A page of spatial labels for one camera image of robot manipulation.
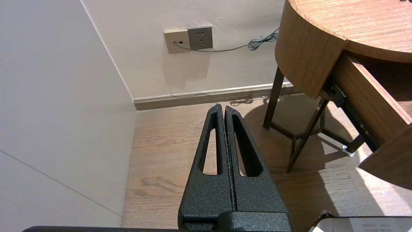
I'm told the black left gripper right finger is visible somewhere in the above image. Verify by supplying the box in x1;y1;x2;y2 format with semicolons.
225;106;290;213

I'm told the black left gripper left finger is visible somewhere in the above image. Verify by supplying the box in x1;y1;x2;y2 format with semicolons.
178;104;237;226

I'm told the curved-front wooden drawer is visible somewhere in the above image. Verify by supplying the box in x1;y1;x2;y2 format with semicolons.
319;52;412;190

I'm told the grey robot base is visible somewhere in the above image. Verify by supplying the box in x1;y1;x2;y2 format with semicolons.
309;211;412;232

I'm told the round wooden nightstand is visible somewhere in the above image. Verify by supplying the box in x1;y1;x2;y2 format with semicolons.
263;0;412;174

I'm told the grey wall baseboard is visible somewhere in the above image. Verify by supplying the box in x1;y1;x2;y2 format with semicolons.
133;82;303;111

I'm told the grey wall outlet cable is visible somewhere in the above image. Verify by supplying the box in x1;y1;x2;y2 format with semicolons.
174;27;280;53

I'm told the dark wall outlet plate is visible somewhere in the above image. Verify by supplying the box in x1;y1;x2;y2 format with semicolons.
188;26;214;50

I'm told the beige wall power outlet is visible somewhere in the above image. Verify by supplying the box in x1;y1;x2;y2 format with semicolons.
164;30;191;54

